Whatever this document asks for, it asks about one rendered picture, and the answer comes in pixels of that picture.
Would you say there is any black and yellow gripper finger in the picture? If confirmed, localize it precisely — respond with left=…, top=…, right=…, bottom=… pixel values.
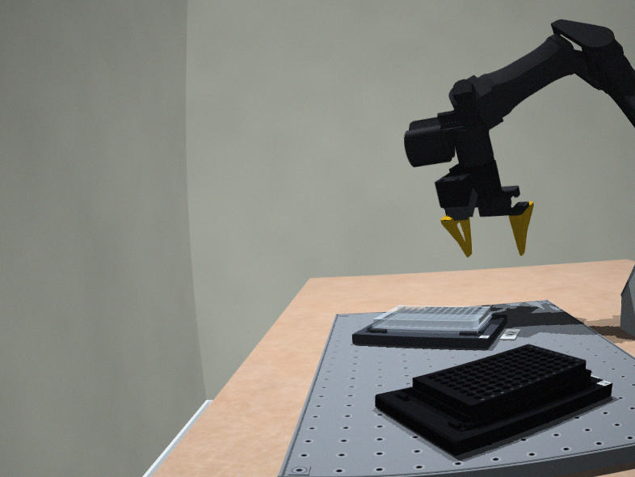
left=509, top=201, right=534, bottom=255
left=440, top=215, right=472, bottom=257

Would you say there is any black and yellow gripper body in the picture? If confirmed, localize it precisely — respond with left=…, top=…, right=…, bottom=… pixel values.
left=474, top=156, right=529, bottom=217

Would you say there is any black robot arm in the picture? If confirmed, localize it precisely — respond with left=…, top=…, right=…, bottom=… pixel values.
left=404, top=19, right=635, bottom=221

